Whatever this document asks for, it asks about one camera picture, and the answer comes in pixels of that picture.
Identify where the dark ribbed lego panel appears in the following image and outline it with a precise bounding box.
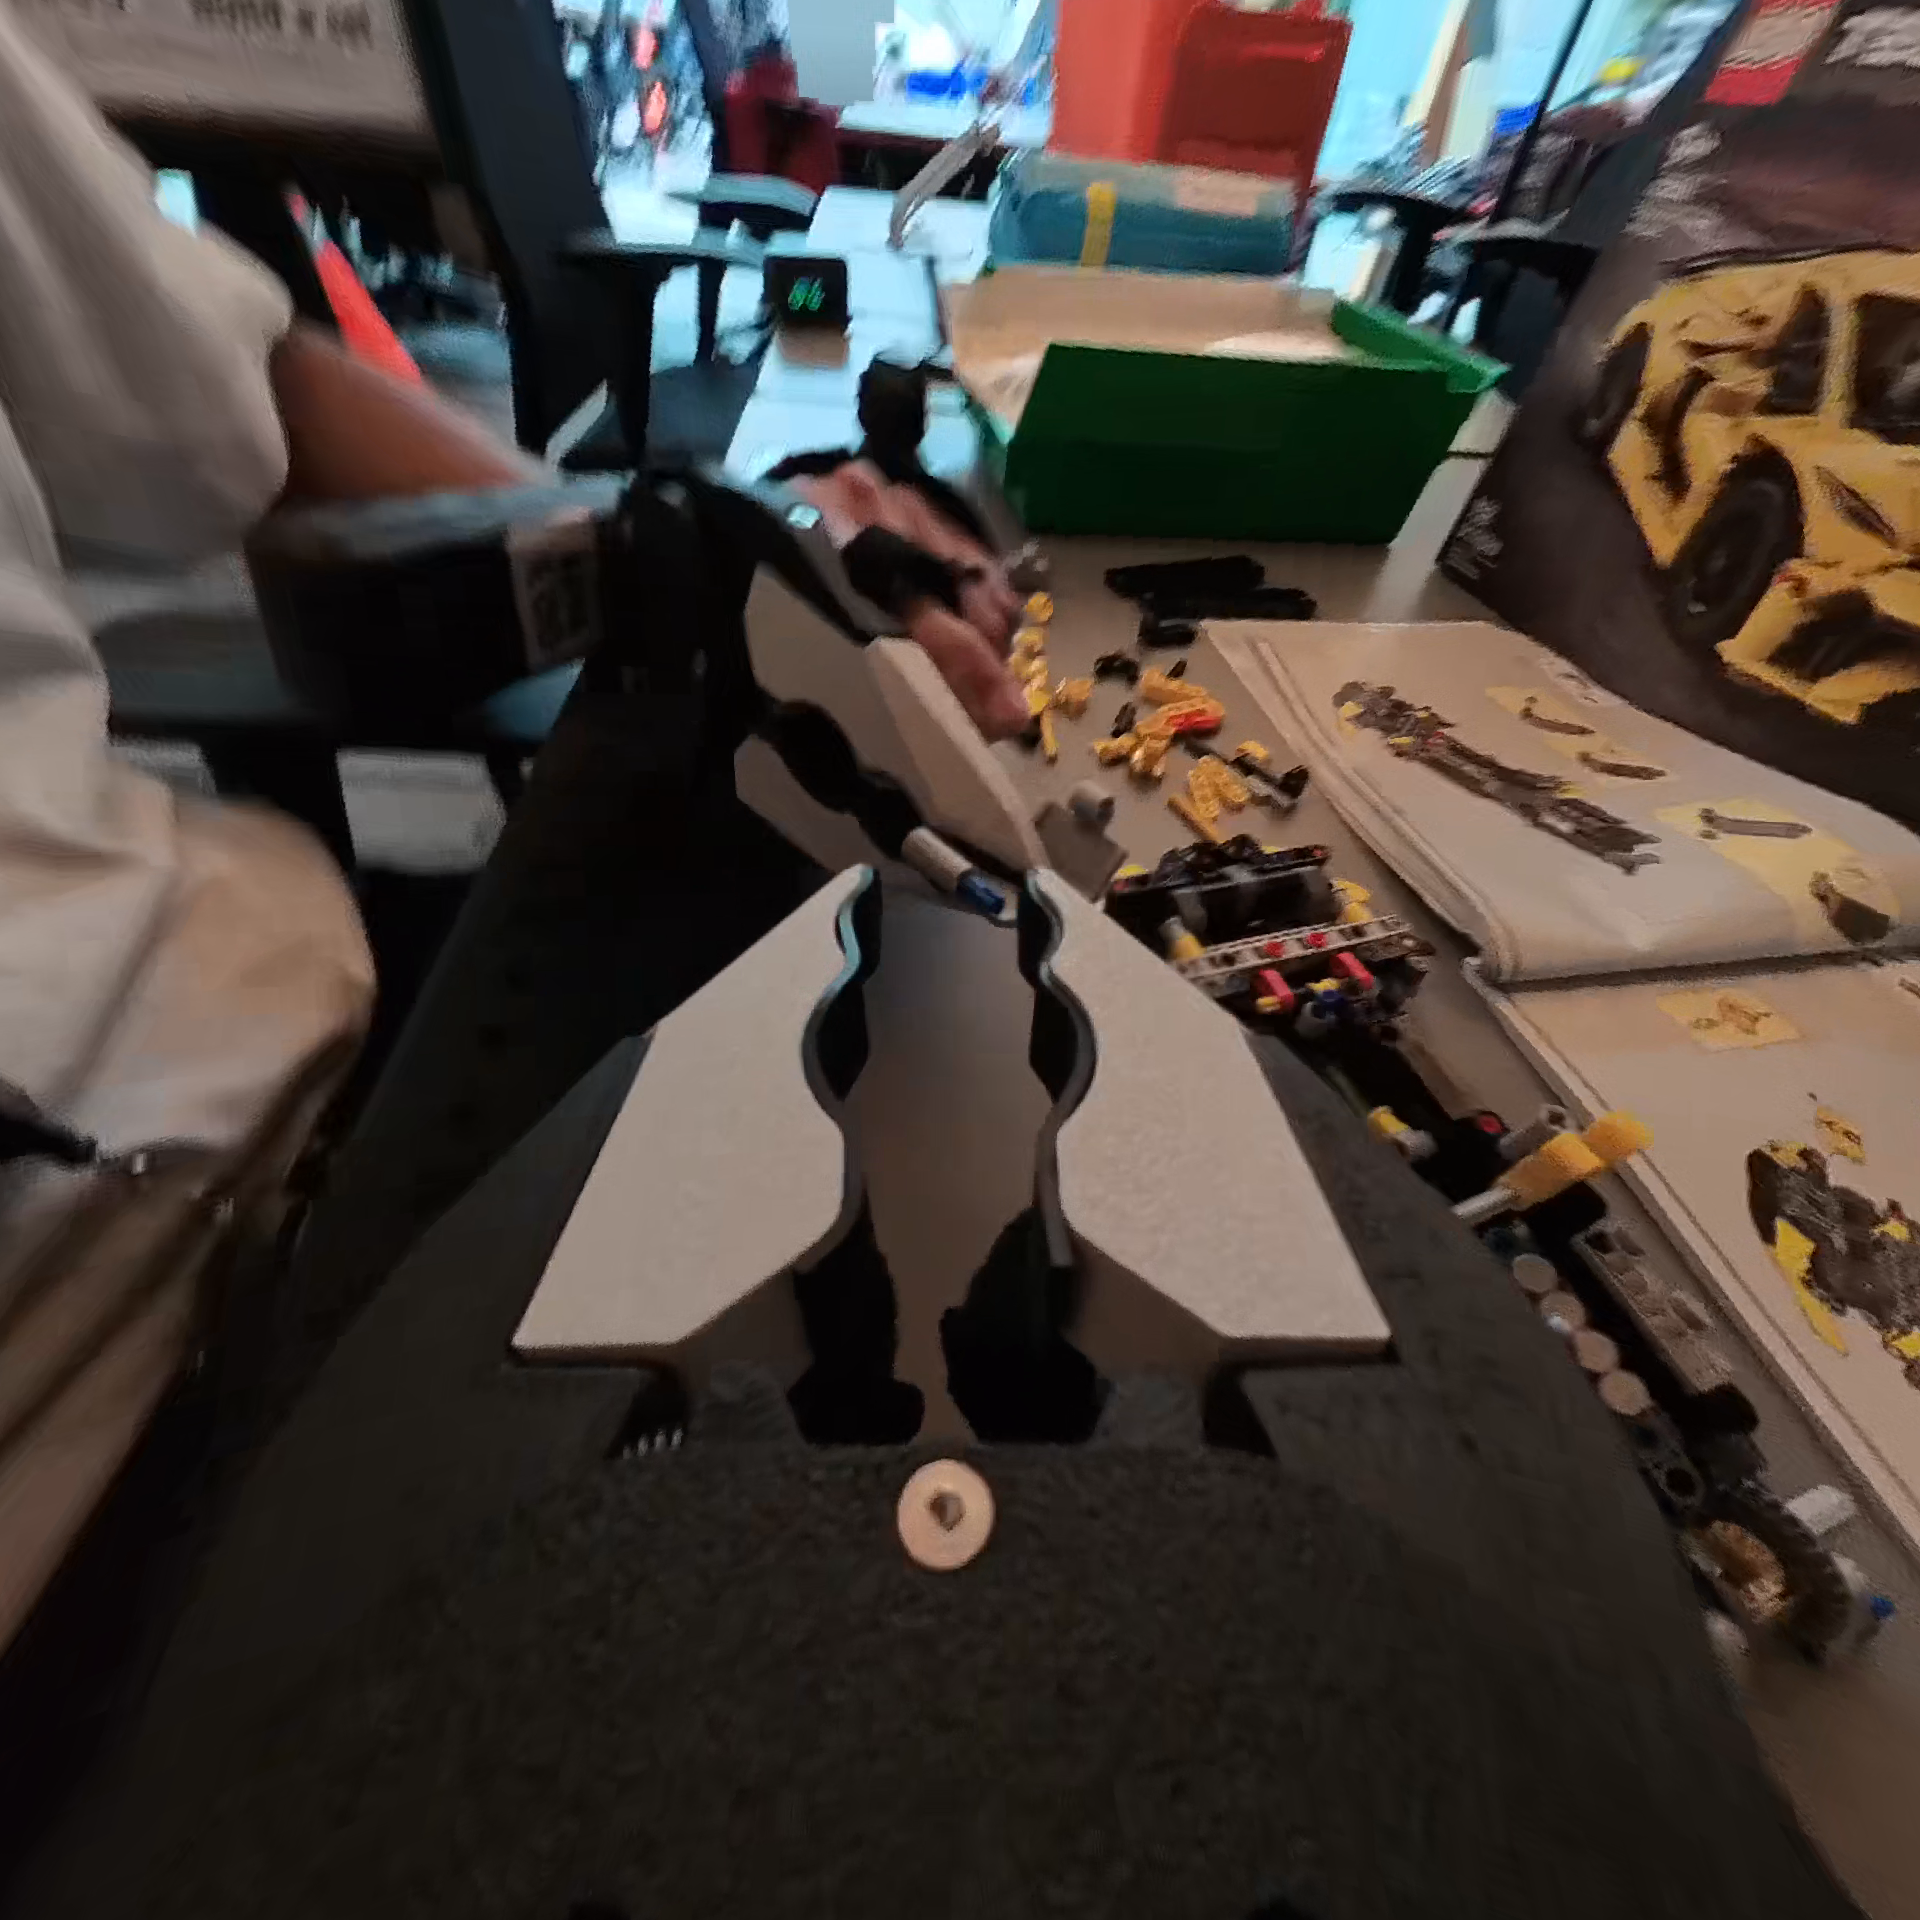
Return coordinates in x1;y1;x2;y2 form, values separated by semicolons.
1100;552;1325;649

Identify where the red plastic carry case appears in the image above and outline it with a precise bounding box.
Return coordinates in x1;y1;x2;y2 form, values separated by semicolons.
1044;0;1356;193

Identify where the lego car chassis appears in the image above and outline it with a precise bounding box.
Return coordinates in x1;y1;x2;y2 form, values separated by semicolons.
1100;832;1896;1670

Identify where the small black display device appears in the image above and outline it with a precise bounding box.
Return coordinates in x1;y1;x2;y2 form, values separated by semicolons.
760;249;858;328

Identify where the person's left forearm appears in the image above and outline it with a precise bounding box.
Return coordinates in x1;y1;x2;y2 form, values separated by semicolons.
269;322;548;505

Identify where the black framed marker sign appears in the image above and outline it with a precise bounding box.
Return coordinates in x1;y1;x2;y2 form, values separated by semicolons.
0;0;442;155

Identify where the grey lego seat piece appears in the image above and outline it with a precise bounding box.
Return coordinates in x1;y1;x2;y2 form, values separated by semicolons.
1032;784;1130;906

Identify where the orange traffic cone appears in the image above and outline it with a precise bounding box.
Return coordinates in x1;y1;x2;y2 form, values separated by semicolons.
289;193;433;387

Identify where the dark red carry bag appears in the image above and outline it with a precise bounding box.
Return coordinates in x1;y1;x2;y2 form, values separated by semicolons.
717;57;846;202

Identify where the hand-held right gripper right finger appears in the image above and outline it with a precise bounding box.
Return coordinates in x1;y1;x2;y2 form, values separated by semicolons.
941;866;1396;1445

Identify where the small black rounded device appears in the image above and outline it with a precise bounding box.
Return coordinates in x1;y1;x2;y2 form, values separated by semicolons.
853;357;941;472

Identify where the person's left hand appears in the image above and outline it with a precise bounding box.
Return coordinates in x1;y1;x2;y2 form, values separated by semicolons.
778;458;1040;741

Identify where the black lanyard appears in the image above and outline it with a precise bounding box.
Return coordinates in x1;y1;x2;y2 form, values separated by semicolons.
0;1077;232;1205

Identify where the blue lego axle pin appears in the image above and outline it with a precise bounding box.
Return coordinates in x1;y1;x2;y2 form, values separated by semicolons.
897;829;1011;921

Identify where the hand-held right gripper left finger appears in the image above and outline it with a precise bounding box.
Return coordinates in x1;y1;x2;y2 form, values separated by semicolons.
509;862;923;1445

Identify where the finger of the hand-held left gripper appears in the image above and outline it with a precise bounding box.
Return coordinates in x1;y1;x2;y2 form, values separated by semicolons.
737;738;977;909
744;568;1052;875

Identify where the teal wrapped package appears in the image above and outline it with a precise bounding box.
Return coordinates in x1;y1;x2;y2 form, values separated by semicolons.
988;147;1310;282

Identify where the green plastic bin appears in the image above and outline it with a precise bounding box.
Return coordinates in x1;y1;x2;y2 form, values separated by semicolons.
994;300;1514;549

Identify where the lego set box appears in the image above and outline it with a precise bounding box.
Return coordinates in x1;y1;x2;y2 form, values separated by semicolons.
1434;0;1920;837

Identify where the lego instruction booklet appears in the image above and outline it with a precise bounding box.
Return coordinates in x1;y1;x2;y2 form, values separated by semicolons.
1198;616;1920;1565

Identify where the pile of yellow lego pieces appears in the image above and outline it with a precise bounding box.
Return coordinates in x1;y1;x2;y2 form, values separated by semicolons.
1002;585;1317;845

